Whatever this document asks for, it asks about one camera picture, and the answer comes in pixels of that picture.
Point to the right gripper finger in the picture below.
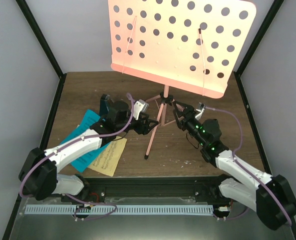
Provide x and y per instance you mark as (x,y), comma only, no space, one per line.
(183,106)
(178,116)

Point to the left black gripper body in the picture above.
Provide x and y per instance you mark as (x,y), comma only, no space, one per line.
(139,129)

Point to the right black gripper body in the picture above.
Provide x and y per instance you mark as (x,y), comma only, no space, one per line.
(187,123)

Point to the black metronome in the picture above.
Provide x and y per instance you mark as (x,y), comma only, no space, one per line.
(107,107)

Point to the yellow sheet music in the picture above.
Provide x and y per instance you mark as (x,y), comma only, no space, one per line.
(106,162)

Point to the pink music stand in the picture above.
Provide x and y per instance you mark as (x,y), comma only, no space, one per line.
(192,45)

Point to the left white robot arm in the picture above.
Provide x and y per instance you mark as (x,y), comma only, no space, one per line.
(97,136)

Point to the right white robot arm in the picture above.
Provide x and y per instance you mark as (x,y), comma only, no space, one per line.
(269,196)

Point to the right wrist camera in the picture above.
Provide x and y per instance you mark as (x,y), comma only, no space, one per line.
(200,111)

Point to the black aluminium frame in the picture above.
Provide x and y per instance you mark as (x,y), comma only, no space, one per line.
(48,45)

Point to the light blue slotted cable duct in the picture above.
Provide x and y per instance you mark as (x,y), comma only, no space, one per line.
(55,209)

